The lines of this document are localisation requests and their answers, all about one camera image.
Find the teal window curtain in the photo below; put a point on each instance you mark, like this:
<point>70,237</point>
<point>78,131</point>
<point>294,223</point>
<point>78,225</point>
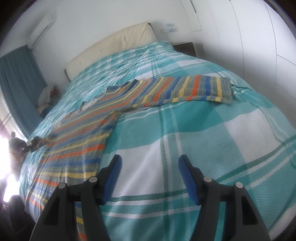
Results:
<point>22,83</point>

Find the cream padded headboard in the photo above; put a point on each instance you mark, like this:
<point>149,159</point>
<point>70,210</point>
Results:
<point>125,39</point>

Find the striped knit sweater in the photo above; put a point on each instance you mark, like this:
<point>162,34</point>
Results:
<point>92,129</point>

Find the white air conditioner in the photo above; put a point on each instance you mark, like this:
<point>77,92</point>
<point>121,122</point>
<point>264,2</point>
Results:
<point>40,30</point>

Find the dark bedside table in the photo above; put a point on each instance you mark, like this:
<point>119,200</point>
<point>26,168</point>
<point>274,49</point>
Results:
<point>185,48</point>

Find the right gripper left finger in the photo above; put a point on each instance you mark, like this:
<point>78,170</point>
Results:
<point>58,218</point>

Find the teal plaid bedspread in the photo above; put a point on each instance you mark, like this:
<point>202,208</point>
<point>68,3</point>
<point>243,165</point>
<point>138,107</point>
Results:
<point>249,141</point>

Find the wall switch panel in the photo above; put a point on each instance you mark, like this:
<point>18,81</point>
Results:
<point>169,28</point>

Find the pile of clothes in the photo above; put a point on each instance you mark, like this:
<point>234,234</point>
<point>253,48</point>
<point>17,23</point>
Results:
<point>47,99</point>

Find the white wardrobe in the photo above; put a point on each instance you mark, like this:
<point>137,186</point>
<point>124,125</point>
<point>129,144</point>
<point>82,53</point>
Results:
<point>250,39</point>

